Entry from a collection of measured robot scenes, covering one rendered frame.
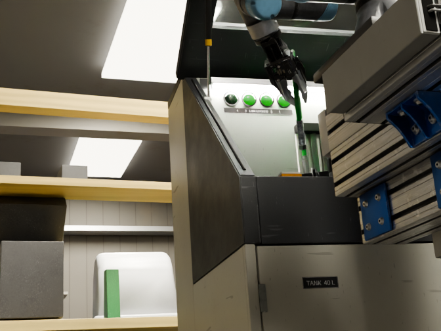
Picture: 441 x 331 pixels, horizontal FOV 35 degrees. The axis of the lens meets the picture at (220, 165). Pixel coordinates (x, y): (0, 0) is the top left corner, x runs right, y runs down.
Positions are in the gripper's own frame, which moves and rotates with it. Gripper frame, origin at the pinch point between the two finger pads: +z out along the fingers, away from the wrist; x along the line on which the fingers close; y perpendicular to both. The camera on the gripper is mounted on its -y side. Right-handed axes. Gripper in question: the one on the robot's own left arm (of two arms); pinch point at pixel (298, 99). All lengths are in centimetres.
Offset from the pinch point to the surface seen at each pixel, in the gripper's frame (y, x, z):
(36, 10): -278, -168, -37
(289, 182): 30.2, -6.5, 7.4
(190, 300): 4, -55, 43
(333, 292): 45, -6, 30
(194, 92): -23.0, -30.6, -7.5
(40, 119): -367, -254, 47
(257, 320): 54, -22, 24
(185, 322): 1, -62, 52
